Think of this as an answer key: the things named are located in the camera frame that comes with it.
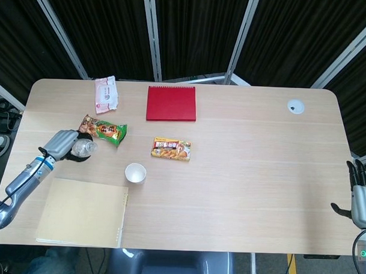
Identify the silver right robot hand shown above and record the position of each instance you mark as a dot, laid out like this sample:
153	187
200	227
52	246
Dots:
362	206

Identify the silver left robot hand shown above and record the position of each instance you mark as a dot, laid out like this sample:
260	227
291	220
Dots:
58	144

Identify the clear plastic bottle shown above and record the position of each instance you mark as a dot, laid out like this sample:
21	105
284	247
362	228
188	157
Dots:
83	148

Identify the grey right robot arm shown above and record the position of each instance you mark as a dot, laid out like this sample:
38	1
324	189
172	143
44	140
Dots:
363	254

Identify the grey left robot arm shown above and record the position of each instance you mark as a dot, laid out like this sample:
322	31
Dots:
31	172

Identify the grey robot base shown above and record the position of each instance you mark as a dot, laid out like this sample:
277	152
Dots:
172	266

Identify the white paper cup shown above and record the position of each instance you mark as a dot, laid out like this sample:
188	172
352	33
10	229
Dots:
135	173

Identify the green orange snack bag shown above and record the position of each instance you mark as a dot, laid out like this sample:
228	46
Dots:
108	131

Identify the black floor equipment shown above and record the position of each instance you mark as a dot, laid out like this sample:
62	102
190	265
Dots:
3	115

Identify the black under-desk box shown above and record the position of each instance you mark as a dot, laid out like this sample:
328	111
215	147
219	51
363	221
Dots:
321	256

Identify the pink wet wipes pack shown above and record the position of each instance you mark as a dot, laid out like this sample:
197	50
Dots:
105	95

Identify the dark fabric partition panel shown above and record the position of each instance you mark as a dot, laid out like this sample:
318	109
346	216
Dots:
198	32
108	32
358	98
21	41
294	35

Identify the yellow curry box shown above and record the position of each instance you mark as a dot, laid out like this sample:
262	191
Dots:
170	150

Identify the blue jeans leg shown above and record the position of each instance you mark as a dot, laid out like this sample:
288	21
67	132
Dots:
46	264

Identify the red spiral notebook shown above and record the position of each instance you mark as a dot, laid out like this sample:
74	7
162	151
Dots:
172	103

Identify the grey desk leg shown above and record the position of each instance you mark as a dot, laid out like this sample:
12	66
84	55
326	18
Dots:
253	268

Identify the grey partition base bar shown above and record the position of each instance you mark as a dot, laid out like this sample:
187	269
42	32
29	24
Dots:
216	74

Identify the grey partition frame post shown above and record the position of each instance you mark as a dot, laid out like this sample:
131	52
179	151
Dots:
242	40
346	58
7	96
61	33
153	36

